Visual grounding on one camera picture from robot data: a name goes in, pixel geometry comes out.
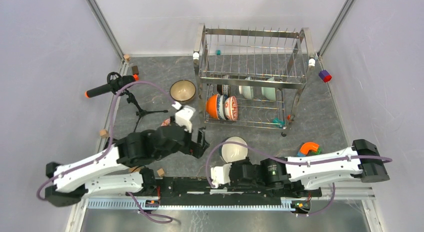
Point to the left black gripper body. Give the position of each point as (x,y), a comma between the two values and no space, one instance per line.
(188,146)

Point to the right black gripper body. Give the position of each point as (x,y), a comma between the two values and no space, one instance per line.
(245,162)

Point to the brown beige bowl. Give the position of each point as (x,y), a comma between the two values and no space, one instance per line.
(183,91)

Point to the steel dish rack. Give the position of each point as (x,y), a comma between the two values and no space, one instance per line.
(226,58)

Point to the red white patterned bowl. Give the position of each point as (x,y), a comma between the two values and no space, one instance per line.
(166,122)

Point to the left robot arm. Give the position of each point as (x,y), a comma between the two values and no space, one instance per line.
(122,167)

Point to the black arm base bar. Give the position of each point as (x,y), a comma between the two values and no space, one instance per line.
(196,191)

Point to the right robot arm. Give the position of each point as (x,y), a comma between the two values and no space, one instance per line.
(361,160)

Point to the wooden cube near base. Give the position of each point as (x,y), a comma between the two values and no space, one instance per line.
(161,172)

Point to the orange bowl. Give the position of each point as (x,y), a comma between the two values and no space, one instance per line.
(212,106)

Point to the blue white patterned bowl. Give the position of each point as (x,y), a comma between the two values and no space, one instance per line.
(221,99)

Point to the red floral bowl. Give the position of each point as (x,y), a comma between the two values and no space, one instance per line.
(231,108)

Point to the teal block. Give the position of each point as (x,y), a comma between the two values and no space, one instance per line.
(278,123)

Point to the orange curved tube toy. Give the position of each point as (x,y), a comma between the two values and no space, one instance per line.
(309,148)

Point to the light green ribbed bowl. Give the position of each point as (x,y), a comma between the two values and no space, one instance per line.
(246,91)

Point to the light green bowl front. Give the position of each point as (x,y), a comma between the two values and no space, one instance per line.
(269,93)

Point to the black microphone on tripod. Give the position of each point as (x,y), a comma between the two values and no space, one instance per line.
(114,83)

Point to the brown block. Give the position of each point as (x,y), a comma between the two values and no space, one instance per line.
(135,70)

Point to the purple red block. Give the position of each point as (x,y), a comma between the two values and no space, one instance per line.
(325,76)

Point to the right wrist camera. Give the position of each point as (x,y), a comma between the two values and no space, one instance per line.
(220,175)

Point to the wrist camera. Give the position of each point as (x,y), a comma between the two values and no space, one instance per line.
(184,115)
(220,175)

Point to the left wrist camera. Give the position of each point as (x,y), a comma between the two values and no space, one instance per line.
(184,115)

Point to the wooden cube left rail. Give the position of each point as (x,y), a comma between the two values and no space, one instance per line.
(103,133)

